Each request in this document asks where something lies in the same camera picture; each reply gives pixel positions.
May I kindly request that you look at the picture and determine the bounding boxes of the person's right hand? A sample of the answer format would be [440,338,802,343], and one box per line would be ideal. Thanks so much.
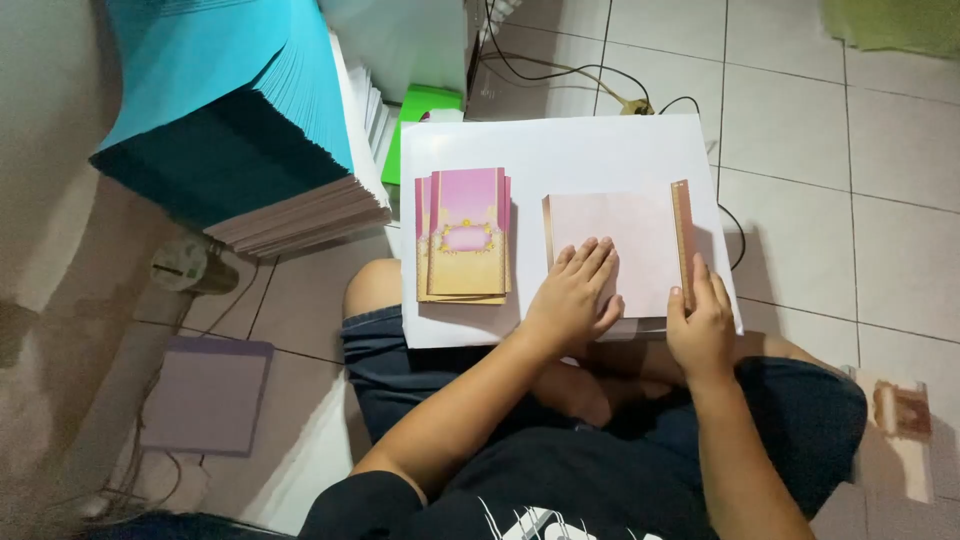
[666,252,738,385]

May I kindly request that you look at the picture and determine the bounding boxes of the person's left hand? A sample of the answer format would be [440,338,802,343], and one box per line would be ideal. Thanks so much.
[522,236,625,354]

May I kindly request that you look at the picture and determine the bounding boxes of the pale pink card sheet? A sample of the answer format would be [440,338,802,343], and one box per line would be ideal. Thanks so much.
[541,179,699,320]

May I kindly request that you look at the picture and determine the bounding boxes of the stack of pink yellow cards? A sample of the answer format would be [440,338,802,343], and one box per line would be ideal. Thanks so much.
[414,167,513,306]

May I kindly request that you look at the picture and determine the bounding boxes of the person's dark denim shorts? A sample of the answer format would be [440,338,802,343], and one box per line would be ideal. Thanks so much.
[339,303,870,520]

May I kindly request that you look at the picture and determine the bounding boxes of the large white board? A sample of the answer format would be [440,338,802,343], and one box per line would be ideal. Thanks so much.
[399,114,745,351]

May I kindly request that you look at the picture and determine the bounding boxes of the person's black shirt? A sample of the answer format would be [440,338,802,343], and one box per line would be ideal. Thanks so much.
[297,405,721,540]

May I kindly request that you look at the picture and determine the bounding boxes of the pink brown printed card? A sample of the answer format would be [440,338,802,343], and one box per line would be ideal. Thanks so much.
[840,364,936,505]

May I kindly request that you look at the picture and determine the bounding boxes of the green box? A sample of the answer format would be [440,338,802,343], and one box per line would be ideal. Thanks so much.
[380,84,465,187]

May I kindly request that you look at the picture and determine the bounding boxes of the stack of white sheets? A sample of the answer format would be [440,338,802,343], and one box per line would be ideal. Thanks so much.
[330,30,400,175]

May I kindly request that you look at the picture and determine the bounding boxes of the stack of pink sheets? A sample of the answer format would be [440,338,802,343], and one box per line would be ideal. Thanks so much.
[202,174,393,260]

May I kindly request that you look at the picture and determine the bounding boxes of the white cabinet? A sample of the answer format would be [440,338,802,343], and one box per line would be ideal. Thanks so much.
[318,0,486,106]

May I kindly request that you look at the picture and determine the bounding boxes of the green cloth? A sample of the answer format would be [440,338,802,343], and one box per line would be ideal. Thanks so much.
[819,0,960,61]

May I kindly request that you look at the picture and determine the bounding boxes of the purple flat sheet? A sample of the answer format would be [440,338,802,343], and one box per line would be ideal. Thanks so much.
[139,335,276,459]

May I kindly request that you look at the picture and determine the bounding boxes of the stack of blue sheets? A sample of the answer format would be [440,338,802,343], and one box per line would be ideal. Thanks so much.
[88,0,355,231]

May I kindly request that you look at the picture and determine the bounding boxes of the black cable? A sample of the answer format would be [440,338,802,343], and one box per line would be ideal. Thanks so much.
[480,0,748,273]

